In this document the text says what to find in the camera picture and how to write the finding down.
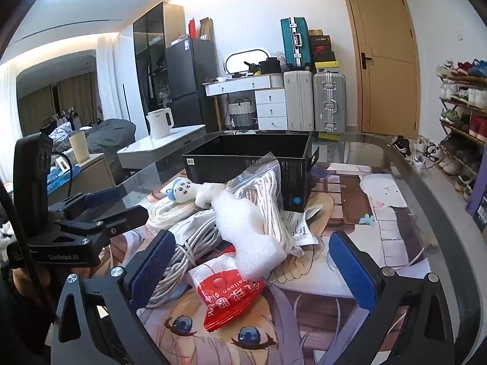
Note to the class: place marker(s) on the clear printed packet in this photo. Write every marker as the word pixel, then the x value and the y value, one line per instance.
pixel 304 226

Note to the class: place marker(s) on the wooden door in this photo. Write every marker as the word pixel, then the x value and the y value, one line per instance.
pixel 384 83

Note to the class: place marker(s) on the white electric kettle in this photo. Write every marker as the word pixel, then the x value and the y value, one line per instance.
pixel 159 123

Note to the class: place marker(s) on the wooden shoe rack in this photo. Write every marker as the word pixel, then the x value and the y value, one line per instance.
pixel 462 131

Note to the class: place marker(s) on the woven grey white basket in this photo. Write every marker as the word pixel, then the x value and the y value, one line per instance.
pixel 241 116

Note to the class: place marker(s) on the tall cardboard box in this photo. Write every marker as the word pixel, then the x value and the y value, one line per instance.
pixel 206 29

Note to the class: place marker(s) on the oval lit mirror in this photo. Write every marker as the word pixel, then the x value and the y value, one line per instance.
pixel 236 61

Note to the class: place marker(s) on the person's left forearm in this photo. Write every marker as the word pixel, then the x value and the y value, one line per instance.
pixel 19 311

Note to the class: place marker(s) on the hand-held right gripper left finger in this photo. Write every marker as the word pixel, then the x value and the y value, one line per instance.
pixel 152 266

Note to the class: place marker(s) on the teal suitcase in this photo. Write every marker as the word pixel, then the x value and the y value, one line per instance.
pixel 295 45

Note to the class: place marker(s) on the red bottle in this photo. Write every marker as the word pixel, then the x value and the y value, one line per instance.
pixel 193 28

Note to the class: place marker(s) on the white side table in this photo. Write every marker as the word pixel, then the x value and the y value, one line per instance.
pixel 159 150

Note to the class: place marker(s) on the anime printed table mat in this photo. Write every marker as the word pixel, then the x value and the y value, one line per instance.
pixel 323 319

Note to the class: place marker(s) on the silver suitcase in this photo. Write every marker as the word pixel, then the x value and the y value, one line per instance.
pixel 329 102

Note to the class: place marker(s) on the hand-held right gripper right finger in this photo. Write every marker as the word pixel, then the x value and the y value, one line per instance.
pixel 354 270

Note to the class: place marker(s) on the black refrigerator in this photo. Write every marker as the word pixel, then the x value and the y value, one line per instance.
pixel 190 76

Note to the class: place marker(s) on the person's left hand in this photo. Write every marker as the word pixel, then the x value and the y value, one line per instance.
pixel 28 276

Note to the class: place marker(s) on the beige low cabinet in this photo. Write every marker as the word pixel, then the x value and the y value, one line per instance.
pixel 91 175

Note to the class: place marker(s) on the white vanity desk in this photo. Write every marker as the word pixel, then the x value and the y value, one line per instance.
pixel 270 99

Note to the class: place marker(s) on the stack of shoe boxes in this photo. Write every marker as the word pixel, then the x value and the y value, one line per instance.
pixel 323 51

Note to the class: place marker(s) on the cream cylindrical container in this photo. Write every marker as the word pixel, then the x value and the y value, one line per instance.
pixel 79 147

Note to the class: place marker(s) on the loose shoes group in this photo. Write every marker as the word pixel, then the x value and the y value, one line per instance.
pixel 416 152

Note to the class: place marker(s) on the purple carton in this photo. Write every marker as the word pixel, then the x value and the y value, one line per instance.
pixel 478 213

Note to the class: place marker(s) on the dark grey bedding heap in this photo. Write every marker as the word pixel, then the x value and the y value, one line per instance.
pixel 110 137

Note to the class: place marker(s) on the white foam sheet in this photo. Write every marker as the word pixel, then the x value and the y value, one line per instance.
pixel 243 235

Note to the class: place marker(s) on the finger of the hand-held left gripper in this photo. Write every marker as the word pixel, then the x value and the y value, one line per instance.
pixel 99 199
pixel 118 224

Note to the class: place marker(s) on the black glass wardrobe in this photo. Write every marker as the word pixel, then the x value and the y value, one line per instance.
pixel 150 45

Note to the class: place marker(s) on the white curtain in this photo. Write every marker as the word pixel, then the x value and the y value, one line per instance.
pixel 110 80

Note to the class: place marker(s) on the white plush doll blue hat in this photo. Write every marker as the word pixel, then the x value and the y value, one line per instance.
pixel 207 194

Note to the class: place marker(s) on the black storage box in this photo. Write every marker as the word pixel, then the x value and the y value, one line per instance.
pixel 293 175

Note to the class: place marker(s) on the black bag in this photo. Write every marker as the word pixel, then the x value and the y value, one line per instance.
pixel 271 65

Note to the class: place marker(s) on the collection of racked sneakers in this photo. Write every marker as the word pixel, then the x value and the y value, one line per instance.
pixel 460 95

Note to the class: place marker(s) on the white suitcase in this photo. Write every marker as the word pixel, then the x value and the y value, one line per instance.
pixel 298 100

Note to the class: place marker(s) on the red and white packet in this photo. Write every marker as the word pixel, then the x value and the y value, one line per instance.
pixel 228 296

